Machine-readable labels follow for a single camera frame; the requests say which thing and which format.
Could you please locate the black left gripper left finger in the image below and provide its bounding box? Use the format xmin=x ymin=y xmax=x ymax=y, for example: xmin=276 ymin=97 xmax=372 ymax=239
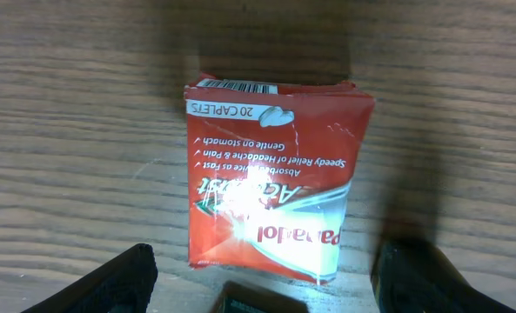
xmin=23 ymin=243 xmax=158 ymax=313

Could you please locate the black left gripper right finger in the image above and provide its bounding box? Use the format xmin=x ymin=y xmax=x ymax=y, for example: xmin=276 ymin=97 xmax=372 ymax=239
xmin=371 ymin=241 xmax=516 ymax=313

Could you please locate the green Zam-Buk box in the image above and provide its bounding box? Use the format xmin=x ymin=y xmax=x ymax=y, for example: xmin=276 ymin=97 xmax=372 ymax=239
xmin=210 ymin=281 xmax=309 ymax=313

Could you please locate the red Panadol box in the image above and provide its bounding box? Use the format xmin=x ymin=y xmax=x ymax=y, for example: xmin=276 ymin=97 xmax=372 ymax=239
xmin=184 ymin=75 xmax=375 ymax=284

